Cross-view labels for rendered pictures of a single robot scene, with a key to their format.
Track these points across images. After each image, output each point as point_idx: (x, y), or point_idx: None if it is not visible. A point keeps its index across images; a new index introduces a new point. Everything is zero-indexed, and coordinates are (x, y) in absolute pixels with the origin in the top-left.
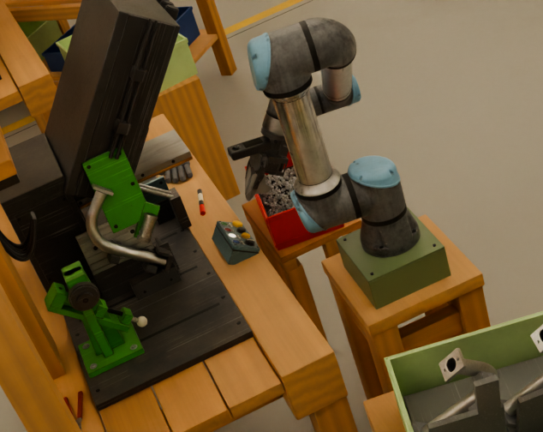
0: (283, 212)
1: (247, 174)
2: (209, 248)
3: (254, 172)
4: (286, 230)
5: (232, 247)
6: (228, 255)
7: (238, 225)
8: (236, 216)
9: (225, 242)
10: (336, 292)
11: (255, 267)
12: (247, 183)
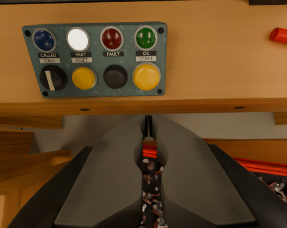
0: None
1: (217, 165)
2: (142, 13)
3: (171, 220)
4: None
5: (30, 25)
6: (52, 24)
7: (134, 76)
8: (214, 98)
9: (79, 24)
10: (12, 182)
11: (7, 71)
12: (169, 137)
